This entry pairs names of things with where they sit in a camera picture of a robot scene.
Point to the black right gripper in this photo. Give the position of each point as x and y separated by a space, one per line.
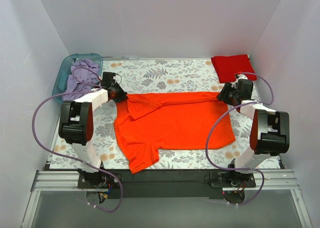
224 95

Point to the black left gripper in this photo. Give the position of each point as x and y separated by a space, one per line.
119 95

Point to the orange t shirt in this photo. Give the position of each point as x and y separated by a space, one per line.
146 123

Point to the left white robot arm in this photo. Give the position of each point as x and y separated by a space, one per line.
76 125

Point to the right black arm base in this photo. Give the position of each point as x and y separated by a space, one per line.
221 178

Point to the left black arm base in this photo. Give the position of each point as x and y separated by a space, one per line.
96 180

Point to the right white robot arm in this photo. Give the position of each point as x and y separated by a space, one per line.
270 129

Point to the floral patterned table mat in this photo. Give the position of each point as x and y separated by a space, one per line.
166 76

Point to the folded red t shirt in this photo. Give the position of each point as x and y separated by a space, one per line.
227 67

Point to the crumpled lavender t shirt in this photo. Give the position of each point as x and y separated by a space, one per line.
83 74

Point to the teal plastic bin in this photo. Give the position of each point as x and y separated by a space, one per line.
60 85

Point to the aluminium rail frame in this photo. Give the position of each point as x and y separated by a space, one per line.
165 199

